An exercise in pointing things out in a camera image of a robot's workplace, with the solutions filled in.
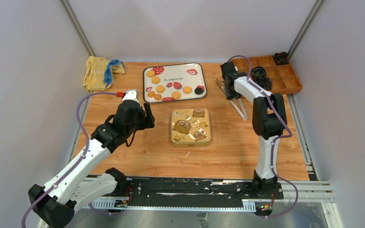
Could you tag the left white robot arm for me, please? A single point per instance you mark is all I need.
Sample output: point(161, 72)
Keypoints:
point(59, 199)

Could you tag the wooden compartment box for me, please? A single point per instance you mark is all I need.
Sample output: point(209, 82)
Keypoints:
point(284, 78)

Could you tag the gold cookie tin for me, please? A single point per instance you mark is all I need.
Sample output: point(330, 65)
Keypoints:
point(191, 143)

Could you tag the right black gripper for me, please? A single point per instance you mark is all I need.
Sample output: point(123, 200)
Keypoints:
point(230, 96)

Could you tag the yellow cloth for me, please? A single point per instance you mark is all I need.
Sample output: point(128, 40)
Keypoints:
point(93, 79)

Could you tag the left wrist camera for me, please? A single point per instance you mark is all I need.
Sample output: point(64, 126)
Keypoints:
point(132, 95)

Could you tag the white strawberry tray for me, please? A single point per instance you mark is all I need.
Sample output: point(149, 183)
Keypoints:
point(178, 83)

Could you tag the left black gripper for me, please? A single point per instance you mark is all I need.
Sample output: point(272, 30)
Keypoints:
point(147, 120)

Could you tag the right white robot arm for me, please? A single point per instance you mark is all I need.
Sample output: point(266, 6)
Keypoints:
point(268, 122)

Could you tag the black sandwich cookie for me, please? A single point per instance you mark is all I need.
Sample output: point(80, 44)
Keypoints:
point(198, 91)

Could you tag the round dotted biscuit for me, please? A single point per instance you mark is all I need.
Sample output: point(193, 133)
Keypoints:
point(150, 73)
point(155, 79)

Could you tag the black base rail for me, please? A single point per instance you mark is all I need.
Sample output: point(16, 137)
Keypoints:
point(181, 194)

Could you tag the metal tongs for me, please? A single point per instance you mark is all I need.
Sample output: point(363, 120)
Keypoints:
point(236, 103)

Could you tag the blue cloth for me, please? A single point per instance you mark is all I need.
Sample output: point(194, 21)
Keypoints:
point(108, 78)

